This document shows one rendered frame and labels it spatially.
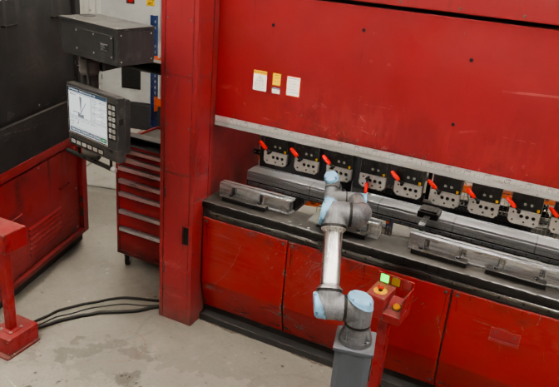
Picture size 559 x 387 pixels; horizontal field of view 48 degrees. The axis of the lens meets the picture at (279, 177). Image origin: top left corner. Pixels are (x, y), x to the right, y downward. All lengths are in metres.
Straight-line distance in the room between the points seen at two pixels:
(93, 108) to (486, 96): 2.03
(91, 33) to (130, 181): 1.44
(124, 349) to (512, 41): 2.81
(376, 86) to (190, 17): 1.08
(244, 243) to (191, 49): 1.21
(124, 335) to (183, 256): 0.63
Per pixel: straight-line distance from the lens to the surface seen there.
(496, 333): 3.54
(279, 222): 3.67
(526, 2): 3.14
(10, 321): 4.11
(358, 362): 2.88
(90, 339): 4.19
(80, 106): 3.61
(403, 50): 3.27
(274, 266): 3.81
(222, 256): 3.98
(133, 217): 4.67
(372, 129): 3.39
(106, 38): 3.36
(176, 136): 3.74
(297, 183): 3.97
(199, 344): 4.10
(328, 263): 2.80
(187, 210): 3.85
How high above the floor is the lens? 2.44
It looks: 21 degrees down
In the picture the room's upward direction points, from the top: 5 degrees clockwise
